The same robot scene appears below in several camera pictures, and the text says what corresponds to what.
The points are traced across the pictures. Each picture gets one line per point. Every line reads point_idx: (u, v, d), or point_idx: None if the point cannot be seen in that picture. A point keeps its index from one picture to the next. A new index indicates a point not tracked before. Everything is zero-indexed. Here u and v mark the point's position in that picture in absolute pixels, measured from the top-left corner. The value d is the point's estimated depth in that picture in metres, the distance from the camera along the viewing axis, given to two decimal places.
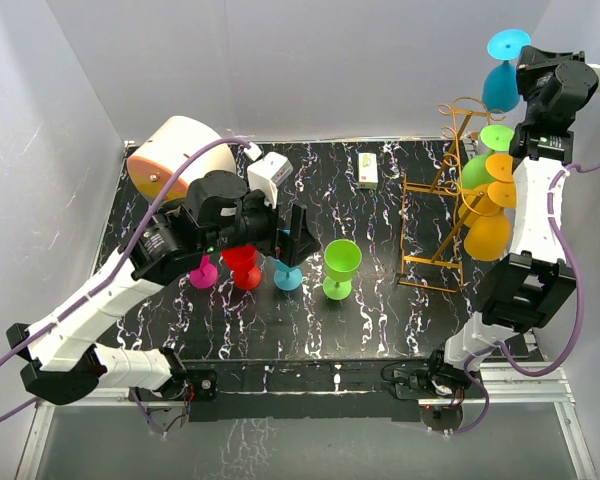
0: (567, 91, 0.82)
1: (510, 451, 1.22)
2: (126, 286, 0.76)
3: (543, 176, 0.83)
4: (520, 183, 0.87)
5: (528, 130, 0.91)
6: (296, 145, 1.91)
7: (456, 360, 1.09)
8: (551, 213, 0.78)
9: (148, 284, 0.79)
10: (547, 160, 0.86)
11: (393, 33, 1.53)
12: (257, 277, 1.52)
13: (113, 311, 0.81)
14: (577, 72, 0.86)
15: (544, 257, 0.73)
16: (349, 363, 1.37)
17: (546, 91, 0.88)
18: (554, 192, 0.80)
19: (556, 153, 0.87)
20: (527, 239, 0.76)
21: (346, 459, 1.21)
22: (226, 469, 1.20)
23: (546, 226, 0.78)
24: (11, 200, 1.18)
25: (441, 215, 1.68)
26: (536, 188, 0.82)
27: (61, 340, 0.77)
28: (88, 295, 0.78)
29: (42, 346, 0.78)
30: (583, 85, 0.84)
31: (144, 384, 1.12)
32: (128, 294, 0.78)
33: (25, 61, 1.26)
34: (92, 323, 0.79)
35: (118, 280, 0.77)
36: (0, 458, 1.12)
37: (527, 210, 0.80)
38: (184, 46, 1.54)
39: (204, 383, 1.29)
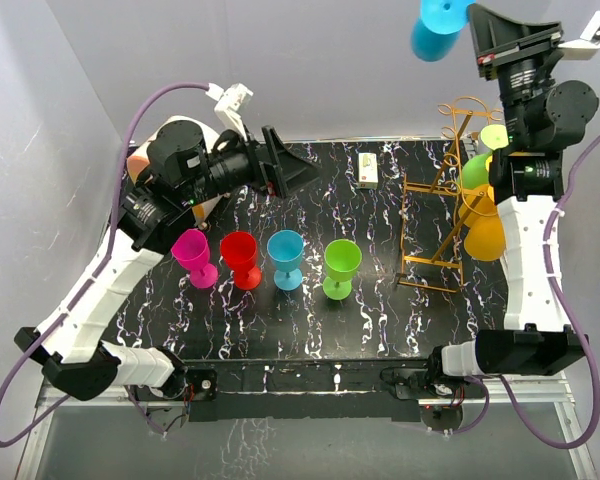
0: (561, 130, 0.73)
1: (510, 451, 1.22)
2: (130, 258, 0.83)
3: (535, 222, 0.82)
4: (508, 222, 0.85)
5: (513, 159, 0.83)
6: (296, 145, 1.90)
7: (454, 373, 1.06)
8: (551, 274, 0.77)
9: (150, 255, 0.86)
10: (536, 197, 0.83)
11: (393, 32, 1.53)
12: (257, 277, 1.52)
13: (120, 289, 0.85)
14: (574, 95, 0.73)
15: (549, 328, 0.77)
16: (349, 362, 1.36)
17: (533, 112, 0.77)
18: (550, 244, 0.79)
19: (542, 183, 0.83)
20: (530, 308, 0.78)
21: (346, 459, 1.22)
22: (226, 469, 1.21)
23: (546, 286, 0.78)
24: (11, 200, 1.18)
25: (442, 215, 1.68)
26: (529, 238, 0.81)
27: (78, 327, 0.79)
28: (93, 277, 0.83)
29: (57, 339, 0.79)
30: (580, 119, 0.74)
31: (151, 382, 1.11)
32: (132, 268, 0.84)
33: (27, 63, 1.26)
34: (103, 304, 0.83)
35: (119, 255, 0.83)
36: (0, 458, 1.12)
37: (525, 269, 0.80)
38: (184, 46, 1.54)
39: (204, 383, 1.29)
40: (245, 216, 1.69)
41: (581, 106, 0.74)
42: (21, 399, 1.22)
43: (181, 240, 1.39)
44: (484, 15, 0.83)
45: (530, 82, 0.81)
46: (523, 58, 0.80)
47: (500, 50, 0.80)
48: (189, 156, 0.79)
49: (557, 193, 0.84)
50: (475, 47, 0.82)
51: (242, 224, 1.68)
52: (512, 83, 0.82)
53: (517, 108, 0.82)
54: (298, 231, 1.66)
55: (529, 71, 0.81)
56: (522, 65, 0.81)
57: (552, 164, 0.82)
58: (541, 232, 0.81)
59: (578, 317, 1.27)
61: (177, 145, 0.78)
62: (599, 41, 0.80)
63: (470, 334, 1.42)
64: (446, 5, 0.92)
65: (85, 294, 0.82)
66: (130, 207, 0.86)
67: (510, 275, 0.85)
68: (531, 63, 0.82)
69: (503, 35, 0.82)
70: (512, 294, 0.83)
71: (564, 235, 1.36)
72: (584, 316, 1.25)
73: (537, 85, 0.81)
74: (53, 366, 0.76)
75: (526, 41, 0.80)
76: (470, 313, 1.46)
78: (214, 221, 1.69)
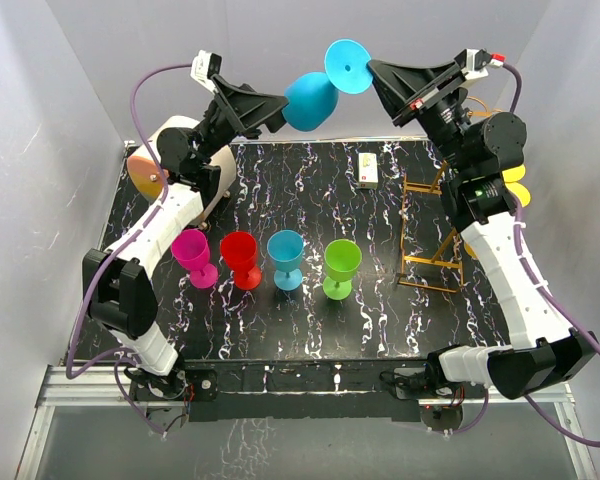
0: (503, 160, 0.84)
1: (510, 451, 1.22)
2: (191, 197, 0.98)
3: (503, 237, 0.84)
4: (480, 246, 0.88)
5: (461, 191, 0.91)
6: (296, 145, 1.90)
7: (458, 379, 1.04)
8: (538, 284, 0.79)
9: (197, 202, 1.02)
10: (497, 217, 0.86)
11: (394, 32, 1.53)
12: (257, 276, 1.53)
13: (176, 224, 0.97)
14: (501, 126, 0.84)
15: (558, 337, 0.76)
16: (349, 362, 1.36)
17: (472, 147, 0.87)
18: (525, 257, 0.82)
19: (495, 201, 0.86)
20: (534, 323, 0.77)
21: (346, 459, 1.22)
22: (226, 469, 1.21)
23: (538, 297, 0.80)
24: (11, 200, 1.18)
25: (442, 215, 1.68)
26: (504, 255, 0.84)
27: (151, 240, 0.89)
28: (161, 205, 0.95)
29: (132, 250, 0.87)
30: (516, 145, 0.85)
31: (157, 367, 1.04)
32: (189, 206, 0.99)
33: (26, 63, 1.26)
34: (168, 230, 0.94)
35: (181, 194, 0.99)
36: None
37: (514, 285, 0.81)
38: (185, 46, 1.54)
39: (204, 383, 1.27)
40: (245, 216, 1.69)
41: (512, 134, 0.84)
42: (21, 399, 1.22)
43: (181, 239, 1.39)
44: (387, 67, 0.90)
45: (453, 117, 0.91)
46: (444, 96, 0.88)
47: (423, 94, 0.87)
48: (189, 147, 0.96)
49: (512, 208, 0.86)
50: (400, 97, 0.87)
51: (242, 224, 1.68)
52: (446, 120, 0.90)
53: (452, 142, 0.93)
54: (298, 231, 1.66)
55: (449, 108, 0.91)
56: (443, 106, 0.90)
57: (498, 184, 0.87)
58: (513, 247, 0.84)
59: (578, 317, 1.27)
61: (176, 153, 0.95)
62: (484, 67, 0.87)
63: (470, 334, 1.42)
64: (346, 66, 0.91)
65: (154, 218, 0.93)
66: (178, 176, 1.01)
67: (499, 295, 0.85)
68: (447, 100, 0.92)
69: (414, 79, 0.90)
70: (509, 314, 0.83)
71: (562, 235, 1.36)
72: (583, 316, 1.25)
73: (461, 119, 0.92)
74: (133, 267, 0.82)
75: (439, 81, 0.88)
76: (470, 313, 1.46)
78: (214, 221, 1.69)
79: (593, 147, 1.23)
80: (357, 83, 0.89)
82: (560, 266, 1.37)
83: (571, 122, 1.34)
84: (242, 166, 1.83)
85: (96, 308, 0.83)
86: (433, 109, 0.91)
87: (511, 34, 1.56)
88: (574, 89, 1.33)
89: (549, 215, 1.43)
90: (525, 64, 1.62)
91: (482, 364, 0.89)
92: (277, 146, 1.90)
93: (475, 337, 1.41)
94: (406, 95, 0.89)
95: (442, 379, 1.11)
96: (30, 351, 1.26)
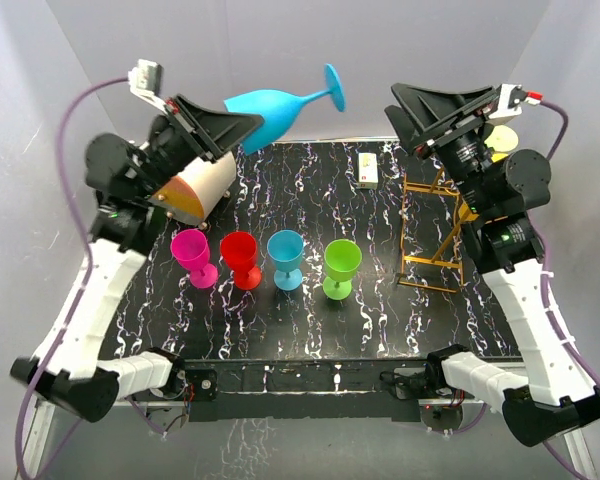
0: (527, 201, 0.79)
1: (510, 451, 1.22)
2: (118, 262, 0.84)
3: (530, 286, 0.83)
4: (504, 293, 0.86)
5: (487, 233, 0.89)
6: (296, 145, 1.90)
7: (459, 386, 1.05)
8: (565, 340, 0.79)
9: (134, 257, 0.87)
10: (523, 264, 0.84)
11: (394, 33, 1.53)
12: (257, 277, 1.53)
13: (110, 299, 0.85)
14: (527, 166, 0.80)
15: (582, 396, 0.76)
16: (349, 363, 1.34)
17: (496, 186, 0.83)
18: (552, 309, 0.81)
19: (519, 244, 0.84)
20: (559, 380, 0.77)
21: (346, 459, 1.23)
22: (226, 469, 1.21)
23: (563, 353, 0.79)
24: (11, 200, 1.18)
25: (442, 215, 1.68)
26: (531, 306, 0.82)
27: (80, 341, 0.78)
28: (83, 286, 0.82)
29: (61, 356, 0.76)
30: (541, 182, 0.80)
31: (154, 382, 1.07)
32: (120, 272, 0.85)
33: (27, 64, 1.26)
34: (100, 313, 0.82)
35: (107, 261, 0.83)
36: (0, 458, 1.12)
37: (539, 340, 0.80)
38: (185, 46, 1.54)
39: (204, 383, 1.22)
40: (245, 216, 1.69)
41: (536, 171, 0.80)
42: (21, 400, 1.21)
43: (181, 239, 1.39)
44: (412, 91, 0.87)
45: (474, 154, 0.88)
46: (461, 134, 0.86)
47: (448, 121, 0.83)
48: (124, 172, 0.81)
49: (540, 251, 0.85)
50: (418, 124, 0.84)
51: (242, 224, 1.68)
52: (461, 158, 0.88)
53: (471, 179, 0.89)
54: (298, 231, 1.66)
55: (469, 145, 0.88)
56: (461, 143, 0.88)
57: (523, 225, 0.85)
58: (539, 297, 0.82)
59: (579, 318, 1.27)
61: (108, 172, 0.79)
62: (517, 105, 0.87)
63: (470, 334, 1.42)
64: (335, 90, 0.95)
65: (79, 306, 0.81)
66: (106, 216, 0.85)
67: (523, 346, 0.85)
68: (468, 136, 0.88)
69: (439, 106, 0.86)
70: (531, 366, 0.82)
71: (563, 236, 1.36)
72: (585, 317, 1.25)
73: (483, 156, 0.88)
74: (64, 381, 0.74)
75: (469, 108, 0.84)
76: (470, 313, 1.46)
78: (214, 221, 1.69)
79: (593, 148, 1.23)
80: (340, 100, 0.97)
82: (560, 266, 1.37)
83: (571, 122, 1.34)
84: (242, 166, 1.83)
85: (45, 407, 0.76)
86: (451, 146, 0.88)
87: (511, 35, 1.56)
88: (575, 90, 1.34)
89: (549, 215, 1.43)
90: (525, 64, 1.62)
91: (492, 391, 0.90)
92: (277, 146, 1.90)
93: (475, 337, 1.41)
94: (429, 122, 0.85)
95: (441, 382, 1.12)
96: (30, 351, 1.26)
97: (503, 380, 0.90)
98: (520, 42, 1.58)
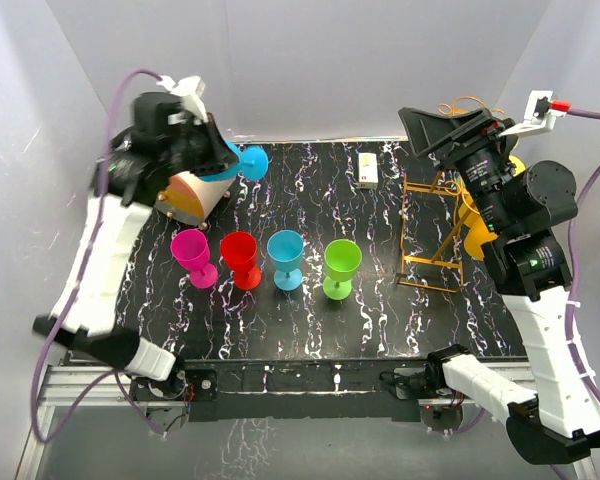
0: (554, 215, 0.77)
1: (511, 451, 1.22)
2: (124, 216, 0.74)
3: (554, 315, 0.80)
4: (525, 319, 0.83)
5: (509, 252, 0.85)
6: (296, 145, 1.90)
7: (459, 388, 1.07)
8: (585, 374, 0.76)
9: (140, 215, 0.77)
10: (549, 292, 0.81)
11: (394, 33, 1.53)
12: (257, 277, 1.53)
13: (123, 254, 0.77)
14: (551, 180, 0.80)
15: (595, 428, 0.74)
16: (349, 363, 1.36)
17: (521, 201, 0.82)
18: (574, 342, 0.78)
19: (546, 270, 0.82)
20: (574, 413, 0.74)
21: (346, 459, 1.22)
22: (226, 469, 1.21)
23: (581, 386, 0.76)
24: (11, 200, 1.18)
25: (441, 215, 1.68)
26: (553, 336, 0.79)
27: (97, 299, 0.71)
28: (90, 243, 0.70)
29: (77, 314, 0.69)
30: (565, 195, 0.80)
31: (156, 373, 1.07)
32: (128, 226, 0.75)
33: (26, 63, 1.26)
34: (112, 268, 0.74)
35: (113, 216, 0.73)
36: (0, 457, 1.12)
37: (558, 370, 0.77)
38: (185, 46, 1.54)
39: (204, 383, 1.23)
40: (245, 216, 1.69)
41: (560, 184, 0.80)
42: (21, 400, 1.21)
43: (182, 239, 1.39)
44: (416, 115, 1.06)
45: (492, 171, 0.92)
46: (466, 153, 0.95)
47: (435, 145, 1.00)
48: (172, 110, 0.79)
49: (567, 281, 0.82)
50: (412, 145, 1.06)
51: (242, 224, 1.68)
52: (470, 176, 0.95)
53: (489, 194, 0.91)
54: (298, 231, 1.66)
55: (484, 163, 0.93)
56: (477, 159, 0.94)
57: (551, 247, 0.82)
58: (563, 327, 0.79)
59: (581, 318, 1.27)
61: (164, 102, 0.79)
62: (544, 119, 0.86)
63: (470, 334, 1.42)
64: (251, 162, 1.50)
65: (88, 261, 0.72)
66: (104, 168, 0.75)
67: (537, 372, 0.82)
68: (488, 152, 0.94)
69: (436, 127, 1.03)
70: (544, 393, 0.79)
71: None
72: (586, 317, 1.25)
73: (503, 172, 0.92)
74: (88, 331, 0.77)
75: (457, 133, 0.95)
76: (470, 313, 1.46)
78: (214, 221, 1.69)
79: (594, 148, 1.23)
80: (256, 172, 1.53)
82: None
83: (572, 122, 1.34)
84: (242, 166, 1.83)
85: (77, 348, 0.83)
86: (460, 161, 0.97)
87: (511, 35, 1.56)
88: (575, 90, 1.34)
89: None
90: (525, 64, 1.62)
91: (495, 402, 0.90)
92: (277, 146, 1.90)
93: (475, 336, 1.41)
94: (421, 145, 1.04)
95: (441, 382, 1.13)
96: (30, 351, 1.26)
97: (507, 392, 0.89)
98: (520, 41, 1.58)
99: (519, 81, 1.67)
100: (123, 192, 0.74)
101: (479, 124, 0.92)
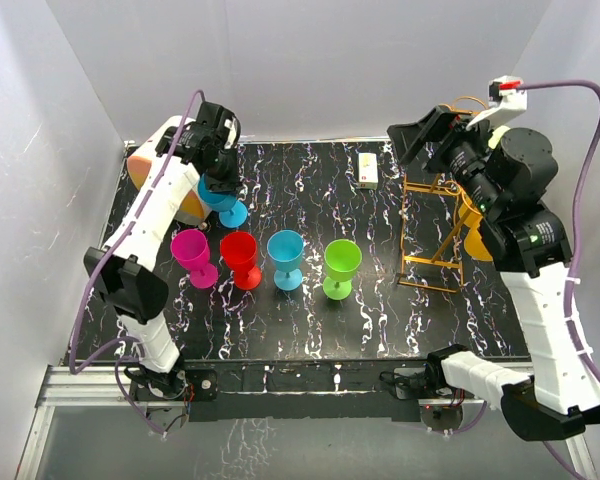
0: (535, 171, 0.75)
1: (511, 452, 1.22)
2: (180, 173, 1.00)
3: (553, 291, 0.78)
4: (523, 295, 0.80)
5: (505, 224, 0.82)
6: (296, 145, 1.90)
7: (460, 385, 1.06)
8: (583, 351, 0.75)
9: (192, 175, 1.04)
10: (548, 268, 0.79)
11: (394, 33, 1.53)
12: (257, 277, 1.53)
13: (171, 205, 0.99)
14: (527, 140, 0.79)
15: (590, 404, 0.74)
16: (349, 363, 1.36)
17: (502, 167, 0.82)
18: (573, 319, 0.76)
19: (545, 242, 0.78)
20: (571, 390, 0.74)
21: (346, 459, 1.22)
22: (226, 469, 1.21)
23: (578, 363, 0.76)
24: (11, 200, 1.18)
25: (441, 215, 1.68)
26: (551, 313, 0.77)
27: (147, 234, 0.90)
28: (152, 188, 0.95)
29: (130, 245, 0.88)
30: (543, 152, 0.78)
31: (157, 362, 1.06)
32: (180, 183, 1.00)
33: (27, 64, 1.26)
34: (159, 210, 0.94)
35: (171, 173, 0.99)
36: (0, 457, 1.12)
37: (556, 348, 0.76)
38: (186, 46, 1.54)
39: (204, 383, 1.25)
40: (245, 216, 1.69)
41: (536, 142, 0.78)
42: (21, 400, 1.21)
43: (181, 239, 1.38)
44: (398, 129, 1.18)
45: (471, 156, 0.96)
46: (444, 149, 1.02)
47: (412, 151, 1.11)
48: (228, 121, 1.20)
49: (567, 257, 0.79)
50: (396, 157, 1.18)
51: (242, 224, 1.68)
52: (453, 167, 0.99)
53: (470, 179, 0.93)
54: (298, 231, 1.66)
55: (461, 155, 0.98)
56: (457, 149, 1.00)
57: (549, 221, 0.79)
58: (561, 304, 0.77)
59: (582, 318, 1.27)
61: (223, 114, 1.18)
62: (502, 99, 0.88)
63: (470, 334, 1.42)
64: (231, 211, 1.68)
65: (147, 202, 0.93)
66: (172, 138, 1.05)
67: (534, 350, 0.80)
68: (468, 144, 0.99)
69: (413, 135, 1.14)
70: (540, 371, 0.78)
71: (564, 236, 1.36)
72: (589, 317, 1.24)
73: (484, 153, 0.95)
74: (133, 264, 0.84)
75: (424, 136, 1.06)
76: (470, 313, 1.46)
78: (214, 221, 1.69)
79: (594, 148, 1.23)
80: (238, 217, 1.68)
82: None
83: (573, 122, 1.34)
84: (242, 166, 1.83)
85: (110, 295, 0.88)
86: (445, 156, 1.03)
87: (511, 35, 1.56)
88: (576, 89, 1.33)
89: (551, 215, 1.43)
90: (525, 65, 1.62)
91: (491, 388, 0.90)
92: (277, 147, 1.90)
93: (475, 336, 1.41)
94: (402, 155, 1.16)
95: (441, 382, 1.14)
96: (30, 351, 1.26)
97: (502, 376, 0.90)
98: (521, 42, 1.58)
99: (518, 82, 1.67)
100: (185, 154, 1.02)
101: (442, 119, 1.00)
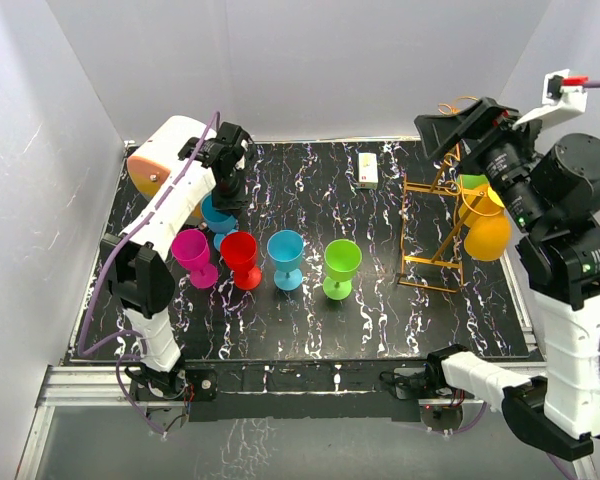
0: (596, 188, 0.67)
1: (511, 452, 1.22)
2: (202, 174, 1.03)
3: (593, 324, 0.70)
4: (559, 320, 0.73)
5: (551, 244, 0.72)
6: (296, 145, 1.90)
7: (459, 385, 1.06)
8: None
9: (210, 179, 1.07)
10: (593, 299, 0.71)
11: (394, 32, 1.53)
12: (257, 276, 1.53)
13: (189, 203, 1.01)
14: (586, 152, 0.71)
15: None
16: (349, 363, 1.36)
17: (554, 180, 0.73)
18: None
19: (598, 271, 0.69)
20: (588, 419, 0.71)
21: (346, 459, 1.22)
22: (226, 469, 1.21)
23: None
24: (11, 199, 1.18)
25: (441, 215, 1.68)
26: (587, 347, 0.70)
27: (164, 225, 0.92)
28: (173, 184, 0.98)
29: (146, 233, 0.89)
30: None
31: (157, 361, 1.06)
32: (200, 183, 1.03)
33: (27, 63, 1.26)
34: (177, 205, 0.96)
35: (192, 173, 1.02)
36: None
37: (584, 380, 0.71)
38: (185, 46, 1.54)
39: (204, 383, 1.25)
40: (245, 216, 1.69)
41: (597, 155, 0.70)
42: (20, 400, 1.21)
43: (181, 239, 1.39)
44: (429, 121, 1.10)
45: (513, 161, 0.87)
46: (482, 150, 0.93)
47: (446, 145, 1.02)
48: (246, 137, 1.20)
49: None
50: (424, 150, 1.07)
51: (242, 224, 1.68)
52: (491, 172, 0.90)
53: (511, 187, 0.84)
54: (298, 230, 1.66)
55: (501, 157, 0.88)
56: (497, 151, 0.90)
57: None
58: (598, 337, 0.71)
59: None
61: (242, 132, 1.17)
62: (561, 98, 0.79)
63: (470, 334, 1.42)
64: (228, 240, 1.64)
65: (167, 197, 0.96)
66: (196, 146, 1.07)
67: (555, 371, 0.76)
68: (512, 147, 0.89)
69: (448, 129, 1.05)
70: (559, 393, 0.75)
71: None
72: None
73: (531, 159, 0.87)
74: (147, 250, 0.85)
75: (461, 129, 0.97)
76: (470, 313, 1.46)
78: None
79: None
80: None
82: None
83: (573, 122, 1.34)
84: None
85: (118, 285, 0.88)
86: (481, 157, 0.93)
87: (511, 34, 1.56)
88: None
89: None
90: (524, 65, 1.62)
91: (491, 388, 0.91)
92: (277, 146, 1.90)
93: (475, 337, 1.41)
94: (432, 147, 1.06)
95: (441, 382, 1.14)
96: (30, 351, 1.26)
97: (503, 377, 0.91)
98: (520, 42, 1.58)
99: (517, 82, 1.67)
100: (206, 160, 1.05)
101: (486, 116, 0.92)
